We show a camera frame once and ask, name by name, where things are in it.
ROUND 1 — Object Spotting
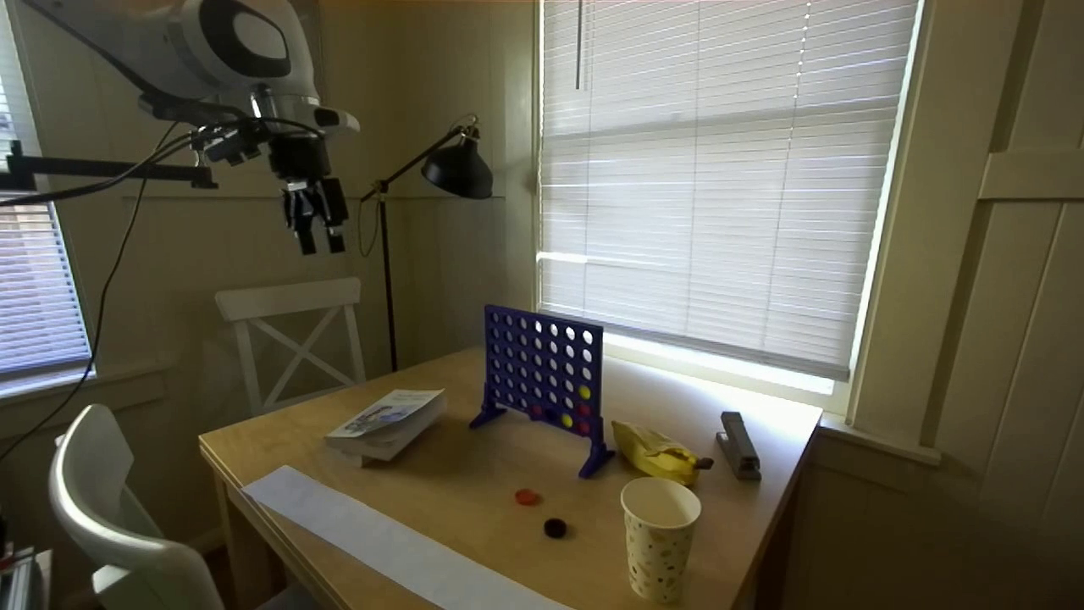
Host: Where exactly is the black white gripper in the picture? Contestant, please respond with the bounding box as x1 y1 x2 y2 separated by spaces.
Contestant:
267 132 353 260

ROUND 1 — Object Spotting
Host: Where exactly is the white cross-back chair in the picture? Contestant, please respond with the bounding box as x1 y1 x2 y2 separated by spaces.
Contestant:
212 275 373 418

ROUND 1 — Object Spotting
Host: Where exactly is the black floor lamp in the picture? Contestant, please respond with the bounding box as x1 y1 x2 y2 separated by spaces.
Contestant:
355 120 499 376

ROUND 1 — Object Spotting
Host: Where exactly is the blue connect four board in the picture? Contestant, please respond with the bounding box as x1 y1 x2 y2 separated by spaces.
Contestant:
468 303 619 480

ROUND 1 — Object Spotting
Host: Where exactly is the light wooden table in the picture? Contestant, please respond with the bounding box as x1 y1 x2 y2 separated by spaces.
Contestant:
197 344 825 610

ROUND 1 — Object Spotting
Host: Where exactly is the small white window blind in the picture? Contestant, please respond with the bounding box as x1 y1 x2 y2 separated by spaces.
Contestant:
0 77 95 384

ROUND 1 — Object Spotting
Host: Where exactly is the white paper strip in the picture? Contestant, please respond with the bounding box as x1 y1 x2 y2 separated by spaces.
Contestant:
239 462 576 610

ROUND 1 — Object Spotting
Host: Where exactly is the blind tilt wand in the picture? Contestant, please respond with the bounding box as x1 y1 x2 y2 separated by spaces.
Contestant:
571 0 588 95

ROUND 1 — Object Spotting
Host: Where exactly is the white molded chair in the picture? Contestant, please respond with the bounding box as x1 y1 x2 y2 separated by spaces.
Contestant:
45 401 232 610

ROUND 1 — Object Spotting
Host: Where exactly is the yellow banana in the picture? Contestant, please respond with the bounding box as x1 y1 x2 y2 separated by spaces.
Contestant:
611 418 717 488

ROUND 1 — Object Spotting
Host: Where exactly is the large white window blind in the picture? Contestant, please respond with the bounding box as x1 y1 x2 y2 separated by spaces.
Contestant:
536 0 924 384

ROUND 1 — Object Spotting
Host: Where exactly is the dotted paper cup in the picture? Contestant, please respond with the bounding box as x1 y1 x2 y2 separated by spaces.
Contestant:
618 473 706 607

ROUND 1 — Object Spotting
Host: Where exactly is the black remote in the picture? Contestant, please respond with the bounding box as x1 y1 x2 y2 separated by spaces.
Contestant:
713 408 764 485

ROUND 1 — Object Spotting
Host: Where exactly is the white panelled door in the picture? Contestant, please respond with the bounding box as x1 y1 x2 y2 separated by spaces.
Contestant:
842 0 1084 610

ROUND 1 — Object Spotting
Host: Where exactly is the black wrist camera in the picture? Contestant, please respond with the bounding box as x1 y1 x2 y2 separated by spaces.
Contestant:
185 115 277 171

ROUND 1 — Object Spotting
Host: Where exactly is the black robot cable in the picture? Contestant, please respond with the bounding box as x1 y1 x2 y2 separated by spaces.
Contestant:
0 120 212 212

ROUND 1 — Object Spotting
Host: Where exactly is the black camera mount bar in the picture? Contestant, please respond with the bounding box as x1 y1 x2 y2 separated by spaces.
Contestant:
0 138 219 196

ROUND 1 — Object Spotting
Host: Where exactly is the thin black hanging cable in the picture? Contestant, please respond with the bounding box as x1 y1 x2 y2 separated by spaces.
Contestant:
0 122 191 468

